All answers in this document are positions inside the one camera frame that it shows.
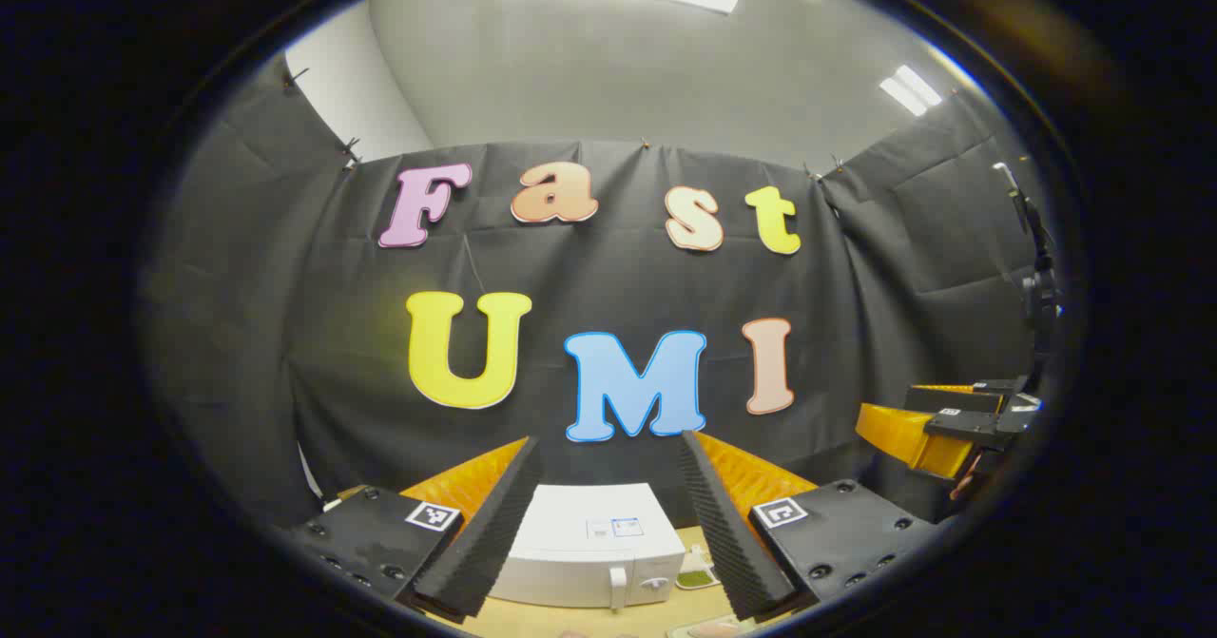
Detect pale green food tray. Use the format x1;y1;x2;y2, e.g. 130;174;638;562
666;614;762;638

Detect white microwave oven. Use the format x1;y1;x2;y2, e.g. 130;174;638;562
487;482;687;610

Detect white divided grain dish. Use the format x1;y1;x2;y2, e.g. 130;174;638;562
675;545;721;591

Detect white power cable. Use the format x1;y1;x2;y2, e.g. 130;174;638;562
299;443;343;512

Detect small ceiling light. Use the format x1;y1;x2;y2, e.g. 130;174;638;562
879;64;944;117

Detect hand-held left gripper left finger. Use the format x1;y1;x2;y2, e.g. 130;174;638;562
285;435;545;625

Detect black backdrop cloth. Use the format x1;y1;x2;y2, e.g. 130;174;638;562
143;53;1056;534

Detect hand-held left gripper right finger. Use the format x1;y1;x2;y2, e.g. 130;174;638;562
677;430;940;623

